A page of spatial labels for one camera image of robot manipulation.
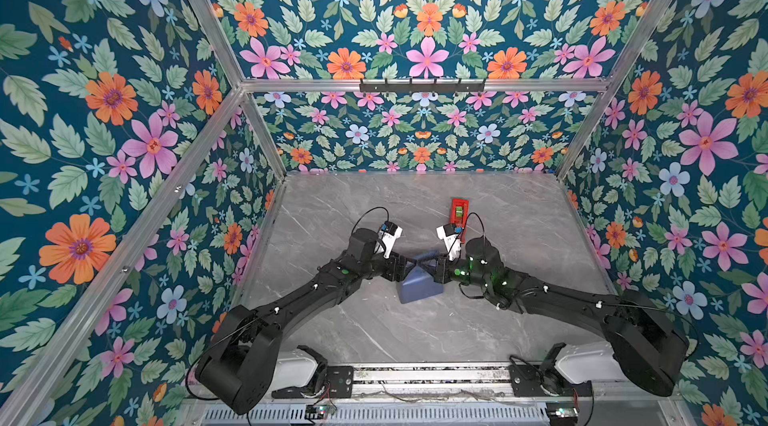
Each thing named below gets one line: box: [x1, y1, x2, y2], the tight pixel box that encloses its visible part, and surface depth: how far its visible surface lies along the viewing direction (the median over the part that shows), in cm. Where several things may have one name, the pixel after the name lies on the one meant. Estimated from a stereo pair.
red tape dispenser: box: [449, 198, 470, 244], surface depth 103 cm
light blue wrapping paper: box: [397, 250, 444, 304], surface depth 80 cm
